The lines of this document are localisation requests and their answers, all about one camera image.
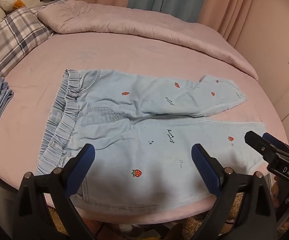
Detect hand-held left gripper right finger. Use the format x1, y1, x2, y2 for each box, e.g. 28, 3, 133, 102
191, 143, 278, 240

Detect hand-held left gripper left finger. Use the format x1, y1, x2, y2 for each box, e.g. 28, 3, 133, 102
13, 143, 96, 240

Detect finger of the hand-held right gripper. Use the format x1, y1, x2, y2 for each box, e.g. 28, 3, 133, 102
244, 130, 277, 160
262, 132, 289, 158

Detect light blue strawberry print pants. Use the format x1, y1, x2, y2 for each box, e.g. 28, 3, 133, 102
34, 68, 265, 209

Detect person's right hand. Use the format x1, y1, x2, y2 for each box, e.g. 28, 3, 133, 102
271, 177, 281, 207

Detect fluffy orange rug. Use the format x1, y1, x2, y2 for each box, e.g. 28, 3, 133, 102
46, 192, 244, 240

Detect bed with pink sheet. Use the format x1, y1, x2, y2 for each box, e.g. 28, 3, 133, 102
0, 31, 289, 224

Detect plaid pillow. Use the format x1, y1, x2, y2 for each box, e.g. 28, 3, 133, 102
0, 6, 54, 80

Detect pink curtain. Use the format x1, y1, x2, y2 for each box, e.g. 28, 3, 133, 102
64, 0, 261, 40

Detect pink quilt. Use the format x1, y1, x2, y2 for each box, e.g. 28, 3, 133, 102
37, 0, 259, 81

